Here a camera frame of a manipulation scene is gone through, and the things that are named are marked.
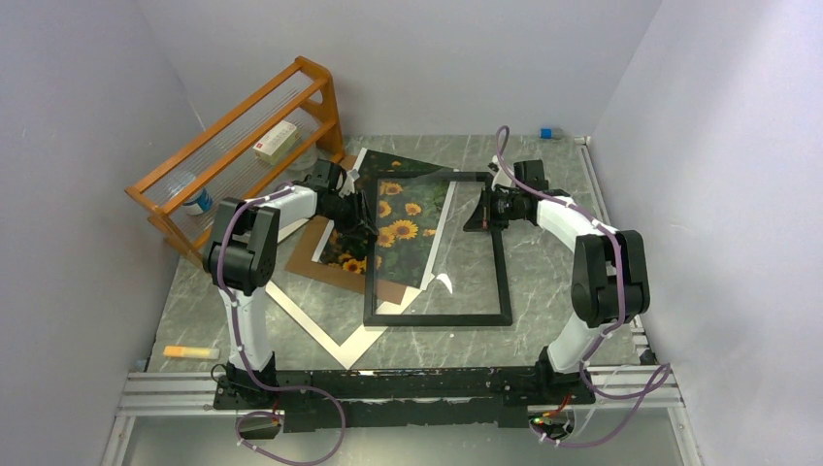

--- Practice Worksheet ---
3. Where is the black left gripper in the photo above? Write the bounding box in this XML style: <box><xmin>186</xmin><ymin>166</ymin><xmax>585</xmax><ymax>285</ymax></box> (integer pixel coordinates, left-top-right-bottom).
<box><xmin>322</xmin><ymin>192</ymin><xmax>379</xmax><ymax>243</ymax></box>

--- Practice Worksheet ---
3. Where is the orange wooden shelf rack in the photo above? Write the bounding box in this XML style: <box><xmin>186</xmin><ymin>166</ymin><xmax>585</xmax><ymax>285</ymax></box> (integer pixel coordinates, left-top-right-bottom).
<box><xmin>125</xmin><ymin>56</ymin><xmax>346</xmax><ymax>264</ymax></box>

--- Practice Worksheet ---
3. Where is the blue labelled plastic bottle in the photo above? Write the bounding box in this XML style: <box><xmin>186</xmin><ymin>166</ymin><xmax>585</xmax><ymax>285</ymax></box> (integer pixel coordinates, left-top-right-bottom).
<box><xmin>167</xmin><ymin>172</ymin><xmax>214</xmax><ymax>216</ymax></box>

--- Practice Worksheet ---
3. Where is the sunflower photo print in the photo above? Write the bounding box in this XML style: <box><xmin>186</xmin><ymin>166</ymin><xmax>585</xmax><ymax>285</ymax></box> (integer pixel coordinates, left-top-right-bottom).
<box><xmin>354</xmin><ymin>149</ymin><xmax>452</xmax><ymax>288</ymax></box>

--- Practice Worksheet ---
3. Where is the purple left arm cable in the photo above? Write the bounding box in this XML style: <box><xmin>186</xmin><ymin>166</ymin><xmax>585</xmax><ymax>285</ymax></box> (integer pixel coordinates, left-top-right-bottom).
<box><xmin>214</xmin><ymin>182</ymin><xmax>349</xmax><ymax>466</ymax></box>

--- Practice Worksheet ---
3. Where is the blue capped small bottle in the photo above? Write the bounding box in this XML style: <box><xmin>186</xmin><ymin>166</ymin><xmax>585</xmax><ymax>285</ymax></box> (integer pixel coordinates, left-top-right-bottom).
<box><xmin>539</xmin><ymin>127</ymin><xmax>565</xmax><ymax>140</ymax></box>

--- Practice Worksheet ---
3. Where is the black picture frame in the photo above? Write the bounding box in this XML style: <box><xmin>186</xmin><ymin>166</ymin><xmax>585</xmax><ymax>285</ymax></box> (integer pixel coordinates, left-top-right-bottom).
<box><xmin>363</xmin><ymin>170</ymin><xmax>513</xmax><ymax>327</ymax></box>

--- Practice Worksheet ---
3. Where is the orange yellow marker pen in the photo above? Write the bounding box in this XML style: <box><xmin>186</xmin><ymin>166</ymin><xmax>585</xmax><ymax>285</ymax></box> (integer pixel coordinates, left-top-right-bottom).
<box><xmin>163</xmin><ymin>346</ymin><xmax>220</xmax><ymax>360</ymax></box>

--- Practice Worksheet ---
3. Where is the white mat board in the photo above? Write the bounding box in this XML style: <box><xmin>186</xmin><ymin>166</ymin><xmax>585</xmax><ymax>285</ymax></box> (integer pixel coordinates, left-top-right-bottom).
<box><xmin>256</xmin><ymin>148</ymin><xmax>459</xmax><ymax>371</ymax></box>

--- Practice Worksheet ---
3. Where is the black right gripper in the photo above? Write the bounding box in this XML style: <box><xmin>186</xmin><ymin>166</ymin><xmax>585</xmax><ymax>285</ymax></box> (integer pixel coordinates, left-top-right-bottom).
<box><xmin>463</xmin><ymin>185</ymin><xmax>523</xmax><ymax>232</ymax></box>

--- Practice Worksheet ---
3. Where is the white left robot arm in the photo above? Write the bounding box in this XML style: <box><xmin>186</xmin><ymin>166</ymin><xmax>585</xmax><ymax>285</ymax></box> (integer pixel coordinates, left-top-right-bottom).
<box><xmin>202</xmin><ymin>160</ymin><xmax>378</xmax><ymax>408</ymax></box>

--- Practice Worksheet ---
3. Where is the brown backing board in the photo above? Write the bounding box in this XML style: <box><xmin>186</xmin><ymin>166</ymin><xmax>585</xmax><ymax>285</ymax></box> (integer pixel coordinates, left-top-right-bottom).
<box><xmin>283</xmin><ymin>152</ymin><xmax>426</xmax><ymax>306</ymax></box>

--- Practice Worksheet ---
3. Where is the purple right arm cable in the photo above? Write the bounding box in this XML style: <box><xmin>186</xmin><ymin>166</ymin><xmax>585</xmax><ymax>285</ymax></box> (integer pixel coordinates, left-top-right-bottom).
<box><xmin>493</xmin><ymin>125</ymin><xmax>674</xmax><ymax>449</ymax></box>

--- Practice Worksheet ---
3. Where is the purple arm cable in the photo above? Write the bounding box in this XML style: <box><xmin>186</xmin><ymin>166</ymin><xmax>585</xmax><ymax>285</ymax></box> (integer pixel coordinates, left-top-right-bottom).
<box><xmin>214</xmin><ymin>182</ymin><xmax>349</xmax><ymax>466</ymax></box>
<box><xmin>493</xmin><ymin>125</ymin><xmax>674</xmax><ymax>449</ymax></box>

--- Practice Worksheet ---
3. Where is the white red medicine box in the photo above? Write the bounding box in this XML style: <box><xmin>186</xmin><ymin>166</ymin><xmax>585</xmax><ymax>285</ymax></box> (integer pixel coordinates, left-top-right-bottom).
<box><xmin>251</xmin><ymin>120</ymin><xmax>300</xmax><ymax>165</ymax></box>

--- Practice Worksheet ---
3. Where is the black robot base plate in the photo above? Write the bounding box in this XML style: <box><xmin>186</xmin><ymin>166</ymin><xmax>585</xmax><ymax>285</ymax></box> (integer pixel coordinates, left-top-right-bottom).
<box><xmin>214</xmin><ymin>363</ymin><xmax>595</xmax><ymax>433</ymax></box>

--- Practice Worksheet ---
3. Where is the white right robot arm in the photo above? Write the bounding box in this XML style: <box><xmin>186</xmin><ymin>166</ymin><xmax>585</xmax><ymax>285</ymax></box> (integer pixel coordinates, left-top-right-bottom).
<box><xmin>463</xmin><ymin>158</ymin><xmax>650</xmax><ymax>403</ymax></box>

